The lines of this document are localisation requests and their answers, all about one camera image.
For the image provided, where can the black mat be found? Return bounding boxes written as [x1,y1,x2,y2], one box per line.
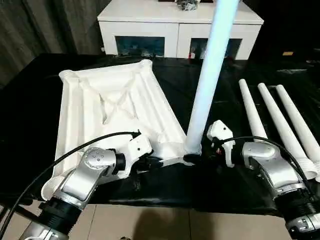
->
[0,52,320,217]

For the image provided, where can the white plastic table leg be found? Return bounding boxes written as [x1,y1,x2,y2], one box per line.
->
[238,79,269,143]
[257,83,317,180]
[183,0,241,156]
[275,84,320,183]

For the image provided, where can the white plastic table top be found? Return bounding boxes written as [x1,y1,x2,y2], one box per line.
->
[40,59,201,202]

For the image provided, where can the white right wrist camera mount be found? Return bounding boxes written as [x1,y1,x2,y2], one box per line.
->
[206,119,237,168]

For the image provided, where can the white cabinet with glass doors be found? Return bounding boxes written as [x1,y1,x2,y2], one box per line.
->
[96,0,265,61]

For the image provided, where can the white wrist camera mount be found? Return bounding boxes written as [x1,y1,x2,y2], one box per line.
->
[206,119,237,168]
[115,134,154,180]

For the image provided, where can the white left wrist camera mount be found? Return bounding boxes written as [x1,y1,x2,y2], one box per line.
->
[115,134,154,180]

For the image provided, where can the dark crumpled plastic bag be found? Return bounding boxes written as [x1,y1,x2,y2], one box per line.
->
[174,0,200,12]

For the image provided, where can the grey curtain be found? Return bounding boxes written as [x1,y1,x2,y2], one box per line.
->
[0,0,105,86]

